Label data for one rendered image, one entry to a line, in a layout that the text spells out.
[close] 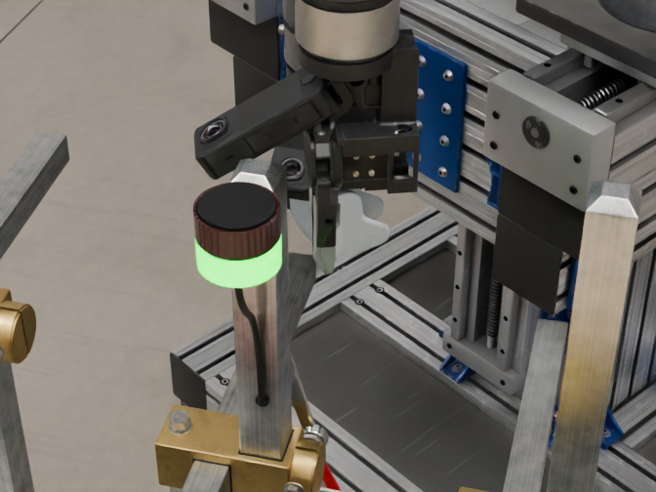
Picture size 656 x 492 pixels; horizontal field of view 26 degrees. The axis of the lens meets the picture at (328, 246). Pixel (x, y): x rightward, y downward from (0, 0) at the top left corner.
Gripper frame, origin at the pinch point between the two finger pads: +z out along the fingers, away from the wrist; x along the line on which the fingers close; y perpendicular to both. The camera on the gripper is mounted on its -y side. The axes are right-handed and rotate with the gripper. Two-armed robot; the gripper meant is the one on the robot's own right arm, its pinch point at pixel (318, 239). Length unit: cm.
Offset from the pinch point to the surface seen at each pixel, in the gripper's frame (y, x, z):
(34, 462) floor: 34, 57, 83
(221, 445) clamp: -34.5, -0.5, -4.3
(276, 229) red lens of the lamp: -38.4, -7.0, -30.8
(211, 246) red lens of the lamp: -41, -3, -30
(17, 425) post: -32.3, 19.2, 0.1
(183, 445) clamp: -35.2, 2.6, -4.3
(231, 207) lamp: -38, -4, -32
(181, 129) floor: 136, 66, 83
